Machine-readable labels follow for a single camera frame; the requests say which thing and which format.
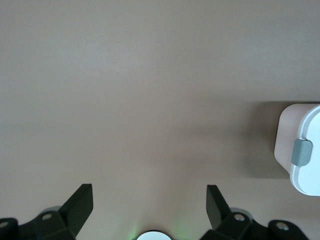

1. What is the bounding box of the pink plastic storage box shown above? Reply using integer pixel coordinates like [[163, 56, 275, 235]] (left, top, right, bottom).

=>
[[273, 103, 317, 179]]

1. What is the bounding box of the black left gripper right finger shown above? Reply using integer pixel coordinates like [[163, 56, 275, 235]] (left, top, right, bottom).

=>
[[199, 184, 309, 240]]

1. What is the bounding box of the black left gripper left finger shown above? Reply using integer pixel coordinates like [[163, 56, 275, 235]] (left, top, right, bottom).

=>
[[0, 183, 94, 240]]

